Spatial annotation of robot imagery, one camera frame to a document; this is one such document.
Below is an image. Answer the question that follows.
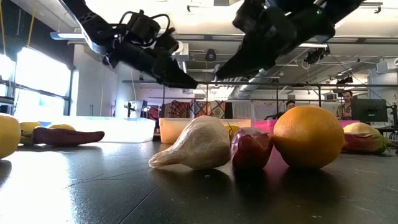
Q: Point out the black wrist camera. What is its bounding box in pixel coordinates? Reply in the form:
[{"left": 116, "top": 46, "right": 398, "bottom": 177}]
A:
[
  {"left": 232, "top": 0, "right": 271, "bottom": 35},
  {"left": 124, "top": 9, "right": 175, "bottom": 47}
]

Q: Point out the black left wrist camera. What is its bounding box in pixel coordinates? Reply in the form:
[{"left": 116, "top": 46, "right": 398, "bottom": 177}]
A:
[{"left": 124, "top": 9, "right": 175, "bottom": 47}]

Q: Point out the colourful patterned cloth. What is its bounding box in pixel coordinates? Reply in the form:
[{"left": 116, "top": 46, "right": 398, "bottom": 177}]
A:
[{"left": 161, "top": 100, "right": 226, "bottom": 119}]

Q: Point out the black equipment stand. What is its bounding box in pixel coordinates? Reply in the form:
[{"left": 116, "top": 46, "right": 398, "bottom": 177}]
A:
[{"left": 388, "top": 103, "right": 398, "bottom": 141}]

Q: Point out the white ceiling air unit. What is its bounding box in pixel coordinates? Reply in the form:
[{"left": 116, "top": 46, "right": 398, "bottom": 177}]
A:
[{"left": 174, "top": 42, "right": 190, "bottom": 62}]

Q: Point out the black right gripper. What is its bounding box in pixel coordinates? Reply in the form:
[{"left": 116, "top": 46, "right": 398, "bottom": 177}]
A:
[{"left": 215, "top": 4, "right": 313, "bottom": 79}]

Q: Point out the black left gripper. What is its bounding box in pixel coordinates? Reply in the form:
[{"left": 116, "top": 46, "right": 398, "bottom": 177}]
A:
[{"left": 107, "top": 42, "right": 198, "bottom": 90}]

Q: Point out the translucent orange plastic bin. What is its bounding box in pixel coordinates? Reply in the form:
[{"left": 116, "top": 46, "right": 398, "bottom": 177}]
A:
[{"left": 159, "top": 118, "right": 252, "bottom": 145}]

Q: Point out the translucent white plastic bin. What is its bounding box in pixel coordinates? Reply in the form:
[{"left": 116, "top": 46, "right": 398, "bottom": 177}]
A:
[{"left": 46, "top": 116, "right": 156, "bottom": 144}]

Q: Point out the black metal rack frame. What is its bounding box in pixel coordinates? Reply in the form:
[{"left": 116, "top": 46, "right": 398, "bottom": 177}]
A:
[{"left": 122, "top": 80, "right": 398, "bottom": 119}]

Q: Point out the white garlic bulb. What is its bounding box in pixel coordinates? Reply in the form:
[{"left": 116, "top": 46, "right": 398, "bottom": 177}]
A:
[{"left": 148, "top": 115, "right": 231, "bottom": 171}]

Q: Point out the long ceiling light fixture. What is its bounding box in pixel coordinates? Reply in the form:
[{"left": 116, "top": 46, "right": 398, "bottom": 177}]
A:
[
  {"left": 298, "top": 42, "right": 330, "bottom": 49},
  {"left": 49, "top": 30, "right": 88, "bottom": 40}
]

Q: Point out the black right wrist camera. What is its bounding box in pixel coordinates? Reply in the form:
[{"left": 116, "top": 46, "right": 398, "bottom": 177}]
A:
[{"left": 232, "top": 0, "right": 271, "bottom": 35}]

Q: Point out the black window frame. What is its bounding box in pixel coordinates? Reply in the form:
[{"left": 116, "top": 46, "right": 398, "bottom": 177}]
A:
[{"left": 0, "top": 55, "right": 75, "bottom": 118}]

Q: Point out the yellow lemon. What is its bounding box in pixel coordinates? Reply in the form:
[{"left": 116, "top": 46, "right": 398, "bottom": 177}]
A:
[
  {"left": 0, "top": 113, "right": 22, "bottom": 159},
  {"left": 343, "top": 122, "right": 382, "bottom": 138},
  {"left": 48, "top": 124, "right": 76, "bottom": 131},
  {"left": 19, "top": 121, "right": 42, "bottom": 146},
  {"left": 223, "top": 124, "right": 241, "bottom": 142}
]

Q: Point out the black track light cluster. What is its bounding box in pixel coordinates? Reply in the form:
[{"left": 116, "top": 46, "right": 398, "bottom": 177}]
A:
[{"left": 304, "top": 46, "right": 330, "bottom": 65}]

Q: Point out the round orange fruit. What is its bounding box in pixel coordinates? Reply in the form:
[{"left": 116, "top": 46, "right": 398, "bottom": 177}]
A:
[{"left": 273, "top": 105, "right": 345, "bottom": 170}]

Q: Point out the white wall air unit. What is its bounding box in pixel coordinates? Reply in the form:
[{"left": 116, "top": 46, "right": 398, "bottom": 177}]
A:
[{"left": 375, "top": 58, "right": 398, "bottom": 74}]

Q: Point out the grey overhead frame beam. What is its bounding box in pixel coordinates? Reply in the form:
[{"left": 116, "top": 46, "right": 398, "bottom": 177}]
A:
[{"left": 172, "top": 32, "right": 398, "bottom": 44}]

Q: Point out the black background monitor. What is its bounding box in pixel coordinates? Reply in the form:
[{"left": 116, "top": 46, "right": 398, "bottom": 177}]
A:
[{"left": 351, "top": 98, "right": 389, "bottom": 123}]

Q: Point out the white round column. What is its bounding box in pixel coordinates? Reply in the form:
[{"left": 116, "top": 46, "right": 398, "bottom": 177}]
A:
[{"left": 116, "top": 67, "right": 139, "bottom": 118}]

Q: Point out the silver ventilation duct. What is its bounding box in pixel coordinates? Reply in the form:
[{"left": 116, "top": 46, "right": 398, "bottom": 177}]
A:
[{"left": 231, "top": 70, "right": 276, "bottom": 99}]

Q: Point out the translucent pink plastic bin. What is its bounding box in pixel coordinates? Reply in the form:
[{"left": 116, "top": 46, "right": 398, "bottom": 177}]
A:
[{"left": 252, "top": 119, "right": 361, "bottom": 135}]

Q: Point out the black device on stand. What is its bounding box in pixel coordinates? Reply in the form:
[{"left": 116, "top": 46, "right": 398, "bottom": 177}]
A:
[{"left": 123, "top": 100, "right": 149, "bottom": 119}]

